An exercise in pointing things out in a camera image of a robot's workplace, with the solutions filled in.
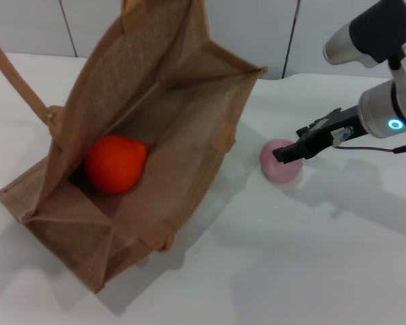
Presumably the brown jute handbag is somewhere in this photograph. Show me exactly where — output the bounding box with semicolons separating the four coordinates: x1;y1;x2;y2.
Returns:
0;0;269;295

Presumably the pink peach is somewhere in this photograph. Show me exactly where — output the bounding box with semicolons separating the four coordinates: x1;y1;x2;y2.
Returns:
259;137;304;186

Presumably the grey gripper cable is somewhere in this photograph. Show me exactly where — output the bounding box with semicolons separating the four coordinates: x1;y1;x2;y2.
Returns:
334;141;406;154

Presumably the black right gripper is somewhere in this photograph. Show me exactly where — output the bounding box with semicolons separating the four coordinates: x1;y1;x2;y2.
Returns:
272;105;370;166

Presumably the orange fruit with stem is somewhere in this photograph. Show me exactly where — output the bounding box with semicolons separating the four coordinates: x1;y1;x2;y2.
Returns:
84;135;155;195

